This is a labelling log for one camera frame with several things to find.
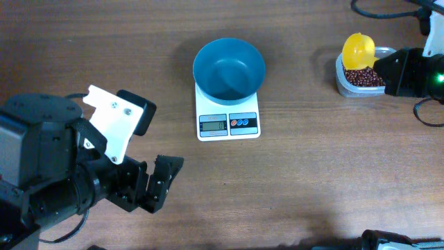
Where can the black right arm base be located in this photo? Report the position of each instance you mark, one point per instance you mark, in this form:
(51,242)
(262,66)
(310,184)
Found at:
(382,240)

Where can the red beans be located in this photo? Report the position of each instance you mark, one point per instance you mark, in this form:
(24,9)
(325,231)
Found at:
(366,77)

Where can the clear plastic container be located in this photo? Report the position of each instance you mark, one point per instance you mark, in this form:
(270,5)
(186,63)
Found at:
(346,89)

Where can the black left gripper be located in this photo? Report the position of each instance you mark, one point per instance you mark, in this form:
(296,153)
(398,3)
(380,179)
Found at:
(163,187)

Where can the white digital kitchen scale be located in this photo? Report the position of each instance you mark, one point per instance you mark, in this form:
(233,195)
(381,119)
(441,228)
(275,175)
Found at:
(218,119)

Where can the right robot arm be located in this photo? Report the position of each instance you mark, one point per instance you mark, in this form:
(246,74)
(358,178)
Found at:
(438,79)

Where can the teal plastic bowl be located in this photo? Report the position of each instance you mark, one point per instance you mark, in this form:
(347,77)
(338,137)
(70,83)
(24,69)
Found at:
(229,70)

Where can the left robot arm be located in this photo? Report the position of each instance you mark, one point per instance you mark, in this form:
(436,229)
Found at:
(53,166)

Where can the yellow plastic measuring scoop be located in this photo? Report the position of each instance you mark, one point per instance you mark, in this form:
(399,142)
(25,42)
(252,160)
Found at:
(358,52)

